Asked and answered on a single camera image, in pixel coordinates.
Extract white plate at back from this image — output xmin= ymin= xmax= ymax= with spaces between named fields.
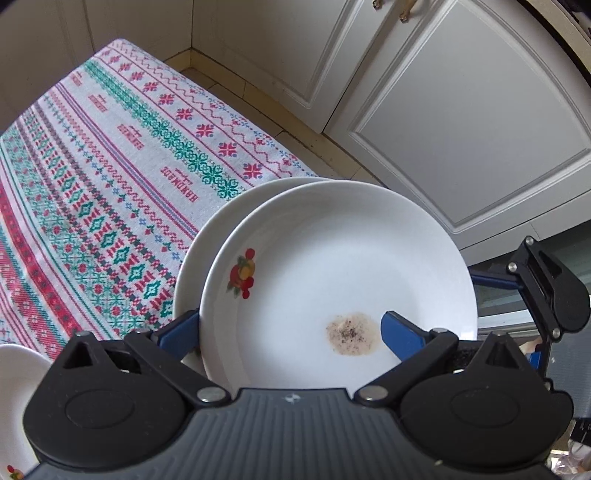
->
xmin=0 ymin=344 xmax=51 ymax=479

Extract patterned tablecloth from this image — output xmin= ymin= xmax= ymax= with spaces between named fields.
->
xmin=1 ymin=39 xmax=308 ymax=359

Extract white plate with stain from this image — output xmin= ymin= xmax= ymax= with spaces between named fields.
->
xmin=199 ymin=181 xmax=478 ymax=392

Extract large white plate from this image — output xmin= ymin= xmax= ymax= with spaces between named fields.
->
xmin=173 ymin=176 xmax=325 ymax=370

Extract white kitchen cabinets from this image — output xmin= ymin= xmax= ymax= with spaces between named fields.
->
xmin=1 ymin=1 xmax=590 ymax=264

